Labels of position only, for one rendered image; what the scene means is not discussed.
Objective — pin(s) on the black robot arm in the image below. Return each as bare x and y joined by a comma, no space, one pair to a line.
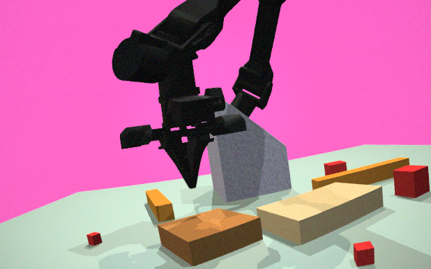
165,54

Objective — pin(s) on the brown square block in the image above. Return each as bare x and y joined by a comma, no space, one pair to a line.
199,238

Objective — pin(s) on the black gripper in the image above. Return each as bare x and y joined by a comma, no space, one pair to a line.
187,155

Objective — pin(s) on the tan flat rectangular block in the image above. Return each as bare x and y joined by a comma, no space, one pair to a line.
311,215

